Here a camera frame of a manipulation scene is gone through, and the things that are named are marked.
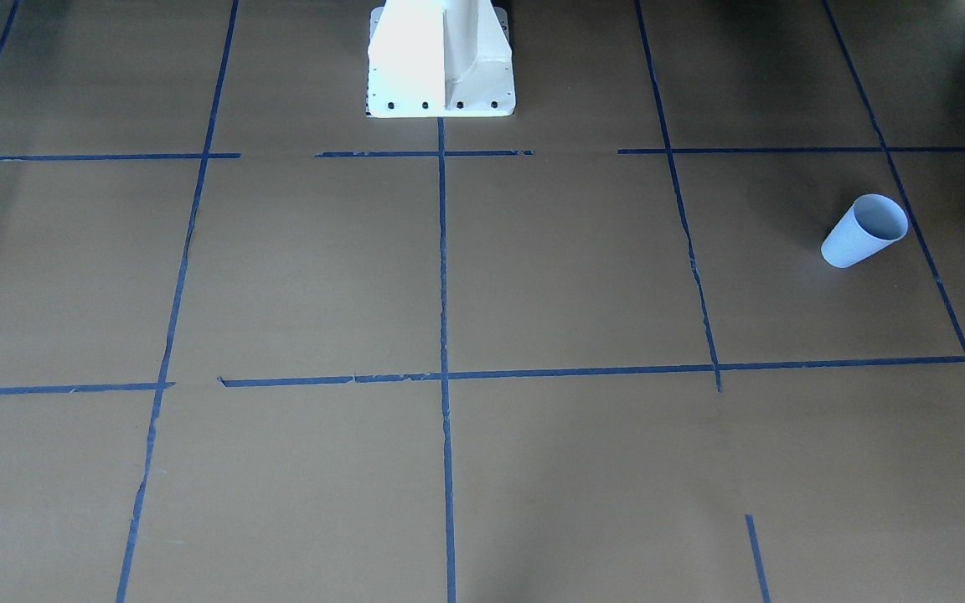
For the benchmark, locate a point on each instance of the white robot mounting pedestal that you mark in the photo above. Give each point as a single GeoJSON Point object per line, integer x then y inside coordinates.
{"type": "Point", "coordinates": [440, 59]}

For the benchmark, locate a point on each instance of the blue ribbed plastic cup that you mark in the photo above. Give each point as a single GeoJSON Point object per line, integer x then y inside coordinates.
{"type": "Point", "coordinates": [871, 224]}

